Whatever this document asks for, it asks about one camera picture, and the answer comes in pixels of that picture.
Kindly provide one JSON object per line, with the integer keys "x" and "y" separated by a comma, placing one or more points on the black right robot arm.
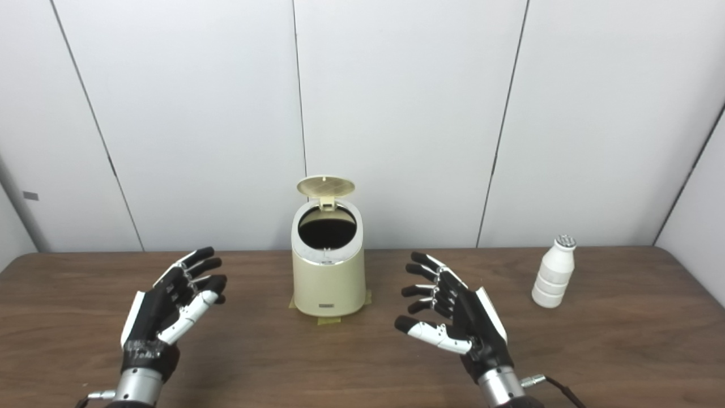
{"x": 501, "y": 388}

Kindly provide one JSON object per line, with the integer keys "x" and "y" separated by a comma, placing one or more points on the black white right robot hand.
{"x": 481, "y": 328}

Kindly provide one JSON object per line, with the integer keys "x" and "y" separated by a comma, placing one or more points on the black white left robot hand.
{"x": 150, "y": 317}

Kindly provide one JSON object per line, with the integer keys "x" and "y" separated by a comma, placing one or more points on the cream-colored round bin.
{"x": 328, "y": 283}

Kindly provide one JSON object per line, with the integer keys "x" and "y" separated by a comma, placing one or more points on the small gray wall sticker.
{"x": 30, "y": 196}

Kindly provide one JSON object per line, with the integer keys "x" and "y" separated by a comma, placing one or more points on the small white plastic bottle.
{"x": 553, "y": 277}

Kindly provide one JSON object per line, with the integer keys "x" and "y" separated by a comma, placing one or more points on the cream-colored bin lid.
{"x": 325, "y": 186}

